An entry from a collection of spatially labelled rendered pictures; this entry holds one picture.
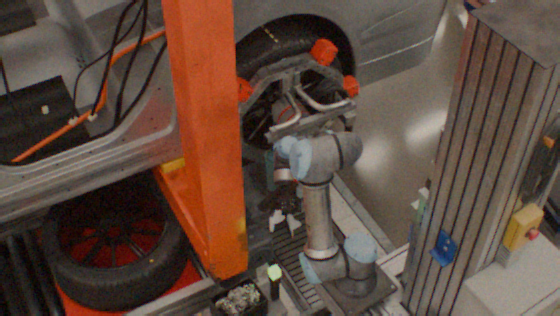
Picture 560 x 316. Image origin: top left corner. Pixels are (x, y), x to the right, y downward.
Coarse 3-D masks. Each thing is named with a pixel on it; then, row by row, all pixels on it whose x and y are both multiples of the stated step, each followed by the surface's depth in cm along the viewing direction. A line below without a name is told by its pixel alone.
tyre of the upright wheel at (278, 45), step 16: (288, 16) 310; (256, 32) 297; (272, 32) 296; (288, 32) 297; (304, 32) 302; (240, 48) 293; (256, 48) 290; (272, 48) 289; (288, 48) 292; (304, 48) 297; (240, 64) 289; (256, 64) 289; (336, 64) 314
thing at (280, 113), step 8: (280, 104) 304; (288, 104) 303; (272, 112) 309; (280, 112) 303; (288, 112) 300; (304, 112) 300; (280, 120) 302; (288, 120) 299; (312, 128) 297; (296, 136) 296
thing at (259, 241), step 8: (248, 216) 323; (248, 224) 327; (256, 224) 324; (248, 232) 319; (256, 232) 320; (264, 232) 320; (248, 240) 317; (256, 240) 316; (264, 240) 317; (272, 240) 319; (248, 248) 314; (256, 248) 315; (264, 248) 317; (272, 248) 322; (248, 256) 315; (256, 256) 317; (264, 256) 320; (272, 256) 327; (248, 264) 318; (256, 264) 322; (240, 272) 325; (248, 272) 334; (240, 280) 335; (256, 280) 339
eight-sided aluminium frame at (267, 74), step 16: (272, 64) 290; (288, 64) 293; (304, 64) 291; (320, 64) 296; (256, 80) 289; (272, 80) 288; (336, 80) 307; (256, 96) 290; (336, 96) 315; (240, 112) 291; (240, 128) 298; (320, 128) 326; (256, 160) 317
